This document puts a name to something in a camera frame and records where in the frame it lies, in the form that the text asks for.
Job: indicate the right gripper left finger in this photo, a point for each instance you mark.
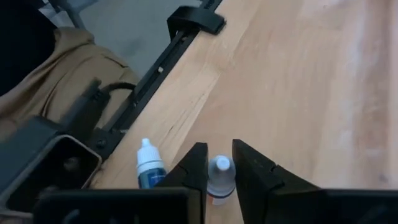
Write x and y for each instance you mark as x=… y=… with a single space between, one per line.
x=186 y=199

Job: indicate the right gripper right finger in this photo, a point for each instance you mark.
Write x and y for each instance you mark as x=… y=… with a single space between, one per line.
x=264 y=193

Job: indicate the sunset yellow dropper bottle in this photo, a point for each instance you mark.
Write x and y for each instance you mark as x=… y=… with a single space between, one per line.
x=221 y=177

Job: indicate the small dark blue dropper bottle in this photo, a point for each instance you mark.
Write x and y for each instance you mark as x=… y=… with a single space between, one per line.
x=150 y=168

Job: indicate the black box bin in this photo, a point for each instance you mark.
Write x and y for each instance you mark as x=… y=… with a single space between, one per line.
x=37 y=155

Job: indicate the tan jacket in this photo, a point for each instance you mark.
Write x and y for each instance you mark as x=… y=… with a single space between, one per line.
x=62 y=68

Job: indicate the black metal table frame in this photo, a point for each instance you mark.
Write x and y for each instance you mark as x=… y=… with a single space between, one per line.
x=192 y=20

